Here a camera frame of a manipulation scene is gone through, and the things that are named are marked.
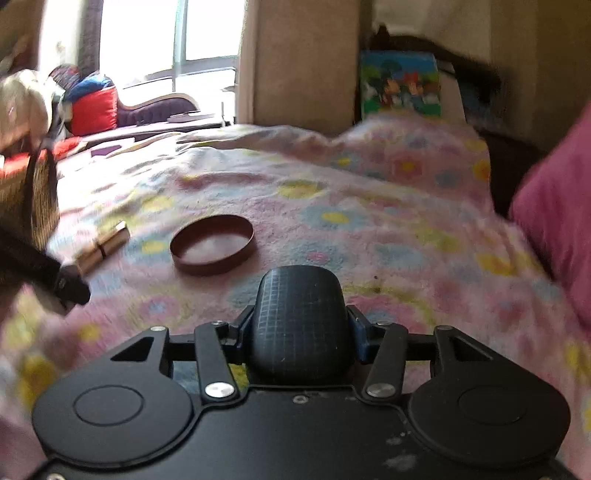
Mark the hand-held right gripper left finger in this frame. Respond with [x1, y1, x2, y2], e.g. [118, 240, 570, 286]
[111, 307, 254, 402]

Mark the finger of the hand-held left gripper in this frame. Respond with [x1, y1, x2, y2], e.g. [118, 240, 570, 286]
[0, 228, 92, 317]

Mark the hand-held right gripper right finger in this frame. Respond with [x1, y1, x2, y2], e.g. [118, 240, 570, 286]
[346, 305, 502, 402]

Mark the black gridded oval case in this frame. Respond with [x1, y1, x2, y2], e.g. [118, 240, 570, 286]
[249, 266, 352, 385]

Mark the gold lipstick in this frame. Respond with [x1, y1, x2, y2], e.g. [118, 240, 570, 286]
[74, 220, 129, 278]

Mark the woven basket with fabric liner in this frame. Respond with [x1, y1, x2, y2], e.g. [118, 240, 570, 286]
[0, 134, 62, 252]

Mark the brown round tin lid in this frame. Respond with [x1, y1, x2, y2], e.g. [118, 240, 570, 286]
[169, 215, 256, 277]

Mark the pastel floral fleece blanket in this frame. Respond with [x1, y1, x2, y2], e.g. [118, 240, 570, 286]
[0, 113, 591, 480]

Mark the red seat cushion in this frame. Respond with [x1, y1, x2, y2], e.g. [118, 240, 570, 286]
[0, 137, 84, 183]

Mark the red pillow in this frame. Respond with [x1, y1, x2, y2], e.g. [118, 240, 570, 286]
[69, 85, 120, 137]

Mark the blue cloth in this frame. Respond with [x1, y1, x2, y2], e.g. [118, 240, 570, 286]
[65, 74, 115, 100]

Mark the purple chaise sofa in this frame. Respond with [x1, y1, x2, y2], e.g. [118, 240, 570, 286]
[115, 92, 241, 139]

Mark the pink pillow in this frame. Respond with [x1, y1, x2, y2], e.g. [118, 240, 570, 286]
[508, 99, 591, 324]

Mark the patterned curtain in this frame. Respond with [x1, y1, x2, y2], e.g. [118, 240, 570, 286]
[76, 0, 105, 77]

